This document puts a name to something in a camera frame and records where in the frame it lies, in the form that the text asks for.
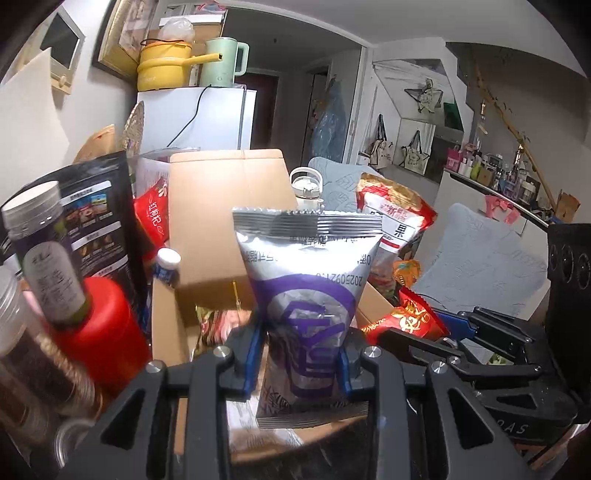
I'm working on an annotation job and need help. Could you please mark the white fridge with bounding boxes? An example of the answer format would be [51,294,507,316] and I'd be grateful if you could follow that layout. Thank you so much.
[136,85,258,158]

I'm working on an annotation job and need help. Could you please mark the red gold-print snack packet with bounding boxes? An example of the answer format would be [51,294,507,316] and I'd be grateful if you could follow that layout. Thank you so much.
[359,287,452,345]

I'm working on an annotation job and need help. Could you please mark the light green kettle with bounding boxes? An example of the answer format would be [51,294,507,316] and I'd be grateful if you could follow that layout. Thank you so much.
[200,36,251,89]

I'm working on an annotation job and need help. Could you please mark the clear jar brown label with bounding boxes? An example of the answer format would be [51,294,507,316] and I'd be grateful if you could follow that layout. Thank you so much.
[0,265,101,419]

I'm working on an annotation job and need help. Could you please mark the gold branch decoration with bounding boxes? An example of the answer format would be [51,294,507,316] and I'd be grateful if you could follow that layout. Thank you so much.
[475,68,556,209]

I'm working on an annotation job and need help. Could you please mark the wooden framed screen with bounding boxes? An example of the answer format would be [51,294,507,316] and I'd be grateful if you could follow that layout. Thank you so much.
[39,11,87,96]

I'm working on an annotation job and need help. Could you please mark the person's right hand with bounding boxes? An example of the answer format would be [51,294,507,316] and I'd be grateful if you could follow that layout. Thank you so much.
[521,421,579,463]

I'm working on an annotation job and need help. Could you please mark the yellow pot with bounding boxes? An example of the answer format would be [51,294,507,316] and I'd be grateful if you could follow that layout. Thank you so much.
[137,39,222,92]

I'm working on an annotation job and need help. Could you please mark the small white blue bottle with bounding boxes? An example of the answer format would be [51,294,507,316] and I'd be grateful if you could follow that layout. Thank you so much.
[154,248,182,290]

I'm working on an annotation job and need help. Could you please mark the gold patterned fan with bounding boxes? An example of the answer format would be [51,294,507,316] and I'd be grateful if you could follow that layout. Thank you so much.
[120,102,147,154]

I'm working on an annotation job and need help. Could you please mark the white water bottle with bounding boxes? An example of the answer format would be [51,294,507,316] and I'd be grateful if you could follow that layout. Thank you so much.
[289,167,327,212]

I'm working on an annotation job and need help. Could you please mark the small cardboard box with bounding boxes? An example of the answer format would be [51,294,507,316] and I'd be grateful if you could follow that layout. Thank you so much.
[553,189,583,221]

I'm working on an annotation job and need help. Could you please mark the clear plastic bag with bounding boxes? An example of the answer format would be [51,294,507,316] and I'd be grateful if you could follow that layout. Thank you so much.
[159,17,197,43]

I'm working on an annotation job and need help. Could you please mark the pink paper notes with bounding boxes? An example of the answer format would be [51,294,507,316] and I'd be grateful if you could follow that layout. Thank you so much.
[484,193,521,225]

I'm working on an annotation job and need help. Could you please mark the red canister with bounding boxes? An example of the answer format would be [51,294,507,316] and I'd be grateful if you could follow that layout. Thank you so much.
[50,275,154,394]

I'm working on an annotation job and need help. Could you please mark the brown cardboard box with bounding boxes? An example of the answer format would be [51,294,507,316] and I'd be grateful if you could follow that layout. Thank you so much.
[150,148,399,463]

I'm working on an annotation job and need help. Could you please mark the row of cosmetic bottles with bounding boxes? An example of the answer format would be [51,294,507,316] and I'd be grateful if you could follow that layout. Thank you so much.
[444,143,556,209]

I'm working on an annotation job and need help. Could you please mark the picture frame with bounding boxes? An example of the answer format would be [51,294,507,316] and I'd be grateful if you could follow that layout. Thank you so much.
[92,0,158,85]

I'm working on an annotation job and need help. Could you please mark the tall jar grey label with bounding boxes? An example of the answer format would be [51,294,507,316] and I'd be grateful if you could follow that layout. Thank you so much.
[1,180,89,327]

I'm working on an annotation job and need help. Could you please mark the white tote bag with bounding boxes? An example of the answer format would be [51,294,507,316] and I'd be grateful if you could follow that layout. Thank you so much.
[366,114,394,169]

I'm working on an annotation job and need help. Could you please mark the black printed pouch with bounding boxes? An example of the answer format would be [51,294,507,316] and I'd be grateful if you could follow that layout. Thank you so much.
[59,151,149,325]

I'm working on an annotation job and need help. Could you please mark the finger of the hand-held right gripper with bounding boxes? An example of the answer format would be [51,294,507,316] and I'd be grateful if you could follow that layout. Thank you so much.
[378,327,579,428]
[433,306,546,352]

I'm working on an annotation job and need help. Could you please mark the red white nut bag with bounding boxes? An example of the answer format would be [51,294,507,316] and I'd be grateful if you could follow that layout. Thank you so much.
[355,172,438,278]

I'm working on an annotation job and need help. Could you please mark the green snack packet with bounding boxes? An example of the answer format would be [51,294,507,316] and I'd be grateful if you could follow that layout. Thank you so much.
[196,306,253,348]

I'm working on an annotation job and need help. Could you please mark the white board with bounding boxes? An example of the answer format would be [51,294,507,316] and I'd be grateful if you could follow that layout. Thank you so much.
[0,48,75,200]

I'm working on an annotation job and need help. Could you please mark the purple silver snack packet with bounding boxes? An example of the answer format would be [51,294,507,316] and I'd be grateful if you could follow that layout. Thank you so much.
[232,207,384,428]

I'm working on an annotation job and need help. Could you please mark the dark wooden door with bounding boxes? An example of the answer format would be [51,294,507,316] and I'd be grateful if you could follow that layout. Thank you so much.
[235,71,281,151]

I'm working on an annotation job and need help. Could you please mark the blue plastic bag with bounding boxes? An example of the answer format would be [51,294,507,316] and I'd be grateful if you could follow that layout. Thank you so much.
[310,80,348,163]

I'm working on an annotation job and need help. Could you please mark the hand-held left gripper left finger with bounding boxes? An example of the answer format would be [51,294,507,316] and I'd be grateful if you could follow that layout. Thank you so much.
[60,325,269,480]

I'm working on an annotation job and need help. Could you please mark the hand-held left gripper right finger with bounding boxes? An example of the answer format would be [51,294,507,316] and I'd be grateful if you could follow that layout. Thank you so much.
[337,328,532,480]

